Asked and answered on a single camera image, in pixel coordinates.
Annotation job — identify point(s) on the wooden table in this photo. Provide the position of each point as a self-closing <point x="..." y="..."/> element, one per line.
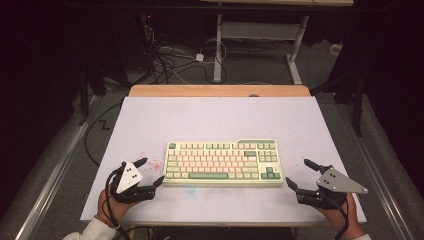
<point x="216" y="90"/>

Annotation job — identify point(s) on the cream and green keyboard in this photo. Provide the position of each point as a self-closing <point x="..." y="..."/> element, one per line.
<point x="213" y="163"/>

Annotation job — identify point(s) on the white power adapter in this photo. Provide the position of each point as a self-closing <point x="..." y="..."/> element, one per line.
<point x="199" y="57"/>

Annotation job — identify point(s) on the black metal stand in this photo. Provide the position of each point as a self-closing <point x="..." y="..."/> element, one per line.
<point x="83" y="100"/>
<point x="357" y="110"/>

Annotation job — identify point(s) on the dark curtain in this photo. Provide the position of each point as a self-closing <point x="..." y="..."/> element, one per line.
<point x="396" y="83"/>
<point x="33" y="83"/>

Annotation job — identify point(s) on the person's left hand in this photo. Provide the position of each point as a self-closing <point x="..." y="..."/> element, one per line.
<point x="108" y="208"/>

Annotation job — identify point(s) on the small white box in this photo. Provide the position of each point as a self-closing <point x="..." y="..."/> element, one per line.
<point x="336" y="49"/>

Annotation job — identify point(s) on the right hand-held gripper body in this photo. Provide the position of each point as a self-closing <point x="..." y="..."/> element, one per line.
<point x="333" y="181"/>

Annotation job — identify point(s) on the white metal frame desk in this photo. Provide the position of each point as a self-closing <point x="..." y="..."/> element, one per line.
<point x="260" y="30"/>

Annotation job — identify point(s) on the person's right hand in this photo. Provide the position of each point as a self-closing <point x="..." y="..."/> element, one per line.
<point x="337" y="220"/>

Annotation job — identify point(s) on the aluminium floor rail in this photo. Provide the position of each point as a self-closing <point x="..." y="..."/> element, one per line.
<point x="377" y="180"/>
<point x="56" y="180"/>

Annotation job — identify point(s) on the white table cover board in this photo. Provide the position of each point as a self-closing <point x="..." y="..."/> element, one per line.
<point x="216" y="116"/>

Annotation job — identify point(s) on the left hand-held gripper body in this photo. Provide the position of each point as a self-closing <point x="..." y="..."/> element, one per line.
<point x="128" y="178"/>

